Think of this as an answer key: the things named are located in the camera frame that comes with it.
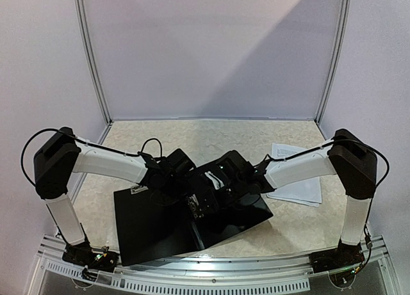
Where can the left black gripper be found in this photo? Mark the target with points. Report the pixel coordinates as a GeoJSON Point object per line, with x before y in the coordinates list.
{"type": "Point", "coordinates": [188, 189]}

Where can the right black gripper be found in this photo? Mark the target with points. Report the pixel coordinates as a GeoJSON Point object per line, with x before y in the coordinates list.
{"type": "Point", "coordinates": [205, 201]}

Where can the black clip folder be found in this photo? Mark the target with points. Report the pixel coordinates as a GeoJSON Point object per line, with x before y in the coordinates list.
{"type": "Point", "coordinates": [150, 227]}

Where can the white paper stack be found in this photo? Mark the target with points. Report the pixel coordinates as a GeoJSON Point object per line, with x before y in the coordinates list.
{"type": "Point", "coordinates": [306, 192]}

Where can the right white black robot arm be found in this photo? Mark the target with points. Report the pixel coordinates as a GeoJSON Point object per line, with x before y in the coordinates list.
{"type": "Point", "coordinates": [345, 156]}

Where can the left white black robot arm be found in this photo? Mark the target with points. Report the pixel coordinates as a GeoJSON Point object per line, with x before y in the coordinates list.
{"type": "Point", "coordinates": [64, 154]}

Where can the aluminium front rail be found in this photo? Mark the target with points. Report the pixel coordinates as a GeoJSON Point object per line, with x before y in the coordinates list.
{"type": "Point", "coordinates": [52, 248]}

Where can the perforated white cable tray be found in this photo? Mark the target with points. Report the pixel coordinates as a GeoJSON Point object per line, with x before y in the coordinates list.
{"type": "Point", "coordinates": [59, 278]}

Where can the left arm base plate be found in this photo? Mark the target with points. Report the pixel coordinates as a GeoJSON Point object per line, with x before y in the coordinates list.
{"type": "Point", "coordinates": [83, 255]}

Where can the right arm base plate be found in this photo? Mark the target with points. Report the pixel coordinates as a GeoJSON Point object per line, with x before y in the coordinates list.
{"type": "Point", "coordinates": [335, 260]}

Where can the left aluminium frame post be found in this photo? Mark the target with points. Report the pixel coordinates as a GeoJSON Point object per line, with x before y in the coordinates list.
{"type": "Point", "coordinates": [91, 61]}

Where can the aluminium frame post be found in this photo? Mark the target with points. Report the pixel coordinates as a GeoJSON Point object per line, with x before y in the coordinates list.
{"type": "Point", "coordinates": [335, 57]}
{"type": "Point", "coordinates": [91, 61]}

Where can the right aluminium frame post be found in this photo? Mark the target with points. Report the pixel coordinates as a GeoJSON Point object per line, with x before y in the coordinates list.
{"type": "Point", "coordinates": [335, 57]}

